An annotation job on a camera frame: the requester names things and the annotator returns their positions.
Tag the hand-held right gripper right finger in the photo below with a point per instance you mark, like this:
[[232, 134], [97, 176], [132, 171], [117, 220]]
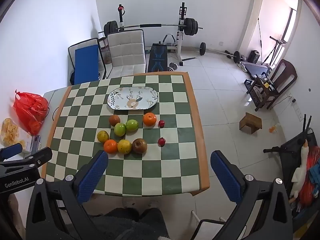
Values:
[[225, 177]]

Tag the orange tangerine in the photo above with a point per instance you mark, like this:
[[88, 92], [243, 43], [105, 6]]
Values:
[[110, 146], [149, 119]]

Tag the brown wooden chair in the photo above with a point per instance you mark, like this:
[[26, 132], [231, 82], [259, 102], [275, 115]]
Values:
[[285, 71]]

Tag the floral oval plate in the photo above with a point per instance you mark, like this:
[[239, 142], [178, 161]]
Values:
[[147, 93]]

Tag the small grey device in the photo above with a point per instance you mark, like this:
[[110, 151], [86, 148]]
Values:
[[36, 143]]

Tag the barbell with black plates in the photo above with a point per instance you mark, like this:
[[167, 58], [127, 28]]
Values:
[[150, 25]]

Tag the orange scrap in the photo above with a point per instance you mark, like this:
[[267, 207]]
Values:
[[272, 129]]

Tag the black framed chair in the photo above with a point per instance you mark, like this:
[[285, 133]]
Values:
[[102, 55]]

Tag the white goose plush toy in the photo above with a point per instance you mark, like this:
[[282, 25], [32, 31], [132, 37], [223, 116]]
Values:
[[300, 172]]

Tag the bag of yellow chips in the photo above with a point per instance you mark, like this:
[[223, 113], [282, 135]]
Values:
[[8, 132]]

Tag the yellow citrus fruit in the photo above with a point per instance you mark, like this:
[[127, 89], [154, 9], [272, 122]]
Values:
[[124, 146], [102, 136]]

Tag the blue cushion pad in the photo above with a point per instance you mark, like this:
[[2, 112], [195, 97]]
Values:
[[86, 63]]

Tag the white barbell rack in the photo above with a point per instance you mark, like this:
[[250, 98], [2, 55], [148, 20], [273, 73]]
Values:
[[180, 42]]

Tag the person's legs grey trousers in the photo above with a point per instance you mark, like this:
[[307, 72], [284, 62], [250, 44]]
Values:
[[130, 222]]

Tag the small wooden stool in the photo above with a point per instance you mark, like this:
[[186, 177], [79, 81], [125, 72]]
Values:
[[250, 122]]

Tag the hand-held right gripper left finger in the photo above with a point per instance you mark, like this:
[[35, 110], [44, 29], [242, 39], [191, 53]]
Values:
[[92, 177]]

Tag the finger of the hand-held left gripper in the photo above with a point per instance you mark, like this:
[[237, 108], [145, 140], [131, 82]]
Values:
[[37, 157], [11, 151]]

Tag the black metal chair frame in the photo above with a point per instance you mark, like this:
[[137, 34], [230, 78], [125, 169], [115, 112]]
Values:
[[207, 226]]

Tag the chrome dumbbell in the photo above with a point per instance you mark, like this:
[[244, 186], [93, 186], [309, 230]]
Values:
[[173, 66]]

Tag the small red fruit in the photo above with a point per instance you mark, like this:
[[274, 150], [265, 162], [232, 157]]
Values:
[[161, 141], [161, 123]]

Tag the red plastic bag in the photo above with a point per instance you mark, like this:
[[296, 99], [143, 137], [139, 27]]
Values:
[[30, 112]]

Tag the green apple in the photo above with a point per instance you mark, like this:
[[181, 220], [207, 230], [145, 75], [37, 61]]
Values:
[[131, 125], [120, 129]]

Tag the green checkered tablecloth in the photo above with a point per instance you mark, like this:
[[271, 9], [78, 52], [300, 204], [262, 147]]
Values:
[[170, 140]]

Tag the beige cushioned chair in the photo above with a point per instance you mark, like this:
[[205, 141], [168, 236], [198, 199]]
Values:
[[126, 52]]

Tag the brown red apple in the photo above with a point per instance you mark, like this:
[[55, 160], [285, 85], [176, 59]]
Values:
[[139, 145]]

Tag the black blue weight bench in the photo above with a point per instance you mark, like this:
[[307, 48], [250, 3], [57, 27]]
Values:
[[157, 58]]

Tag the long barbell with small plates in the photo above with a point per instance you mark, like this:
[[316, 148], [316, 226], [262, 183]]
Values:
[[203, 48]]

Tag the dark red orange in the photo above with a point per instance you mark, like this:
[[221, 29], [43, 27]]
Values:
[[115, 120]]

